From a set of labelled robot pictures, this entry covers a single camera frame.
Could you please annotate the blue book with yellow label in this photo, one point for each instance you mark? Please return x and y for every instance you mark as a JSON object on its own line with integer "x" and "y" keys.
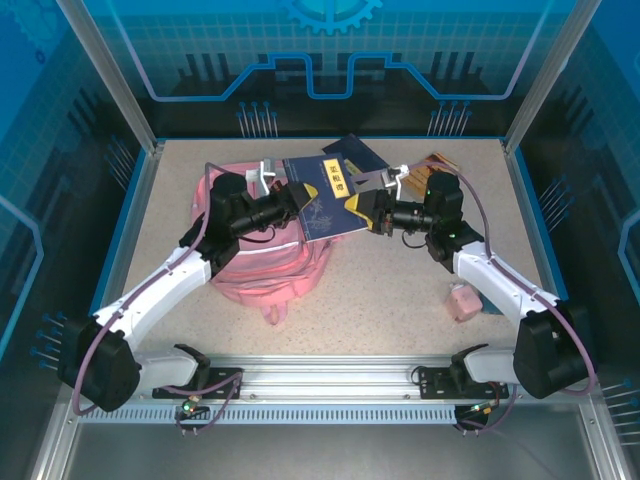
{"x": 325, "y": 215}

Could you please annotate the orange raft cover book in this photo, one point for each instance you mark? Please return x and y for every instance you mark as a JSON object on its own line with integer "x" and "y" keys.
{"x": 416, "y": 181}

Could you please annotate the plain dark blue book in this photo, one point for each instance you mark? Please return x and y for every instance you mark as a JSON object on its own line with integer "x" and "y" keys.
{"x": 357, "y": 150}

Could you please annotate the pink school backpack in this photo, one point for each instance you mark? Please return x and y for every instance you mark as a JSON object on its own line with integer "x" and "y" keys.
{"x": 260, "y": 270}

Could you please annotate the small pink box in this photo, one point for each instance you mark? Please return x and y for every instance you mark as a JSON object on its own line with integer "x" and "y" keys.
{"x": 465, "y": 305}

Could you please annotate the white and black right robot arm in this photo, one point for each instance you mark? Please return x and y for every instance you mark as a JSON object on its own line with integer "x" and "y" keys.
{"x": 500, "y": 280}

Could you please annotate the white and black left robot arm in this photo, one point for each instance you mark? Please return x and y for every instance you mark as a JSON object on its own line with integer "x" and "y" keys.
{"x": 160, "y": 295}

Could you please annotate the small blue object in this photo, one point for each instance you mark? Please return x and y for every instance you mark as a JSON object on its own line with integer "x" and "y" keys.
{"x": 487, "y": 306}

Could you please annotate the grey metal bench panel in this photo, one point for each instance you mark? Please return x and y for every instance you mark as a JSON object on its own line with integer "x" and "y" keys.
{"x": 325, "y": 455}

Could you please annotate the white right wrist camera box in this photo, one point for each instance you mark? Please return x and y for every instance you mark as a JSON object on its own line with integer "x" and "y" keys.
{"x": 395, "y": 177}

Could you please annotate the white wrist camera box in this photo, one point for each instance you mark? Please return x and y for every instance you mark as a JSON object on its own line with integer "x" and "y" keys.
{"x": 395, "y": 177}
{"x": 262, "y": 175}

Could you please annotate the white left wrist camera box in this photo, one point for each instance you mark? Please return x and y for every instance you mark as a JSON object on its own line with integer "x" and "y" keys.
{"x": 262, "y": 175}

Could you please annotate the aluminium frame post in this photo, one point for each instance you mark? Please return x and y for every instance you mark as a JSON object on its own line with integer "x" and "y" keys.
{"x": 116, "y": 75}
{"x": 542, "y": 75}

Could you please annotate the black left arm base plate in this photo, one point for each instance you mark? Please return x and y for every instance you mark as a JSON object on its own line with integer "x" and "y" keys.
{"x": 217, "y": 372}

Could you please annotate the aluminium mounting rail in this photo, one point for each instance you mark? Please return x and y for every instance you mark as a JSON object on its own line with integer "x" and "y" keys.
{"x": 325, "y": 372}

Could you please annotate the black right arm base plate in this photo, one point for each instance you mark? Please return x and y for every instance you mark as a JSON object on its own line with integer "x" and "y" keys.
{"x": 432, "y": 385}

